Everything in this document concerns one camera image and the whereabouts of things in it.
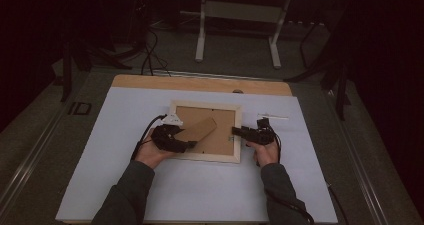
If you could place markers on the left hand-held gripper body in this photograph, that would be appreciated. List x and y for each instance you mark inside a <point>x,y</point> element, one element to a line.
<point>161,138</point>

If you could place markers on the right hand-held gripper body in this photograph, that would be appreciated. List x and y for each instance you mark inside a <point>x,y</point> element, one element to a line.
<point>263,135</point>

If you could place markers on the wooden picture frame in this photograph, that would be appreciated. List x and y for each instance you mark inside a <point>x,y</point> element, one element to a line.
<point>220,141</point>

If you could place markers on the person's left hand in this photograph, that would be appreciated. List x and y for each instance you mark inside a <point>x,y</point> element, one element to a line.
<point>151,153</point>

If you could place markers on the person's right hand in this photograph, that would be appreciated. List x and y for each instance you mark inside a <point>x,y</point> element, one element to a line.
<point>266,153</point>

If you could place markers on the white table mat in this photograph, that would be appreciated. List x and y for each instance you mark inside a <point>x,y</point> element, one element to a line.
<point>206,191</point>

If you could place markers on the black floor socket box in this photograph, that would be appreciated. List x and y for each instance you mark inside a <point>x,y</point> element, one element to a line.
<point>80,108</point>

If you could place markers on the black metal stand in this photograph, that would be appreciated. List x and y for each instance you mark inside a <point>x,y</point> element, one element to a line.
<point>340,85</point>
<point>68,71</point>

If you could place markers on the metal floor rail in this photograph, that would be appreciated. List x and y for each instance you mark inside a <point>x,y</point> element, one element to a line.
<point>30,158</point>
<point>363,171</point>

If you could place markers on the white metal desk frame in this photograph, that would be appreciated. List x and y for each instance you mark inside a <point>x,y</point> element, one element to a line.
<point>243,11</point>

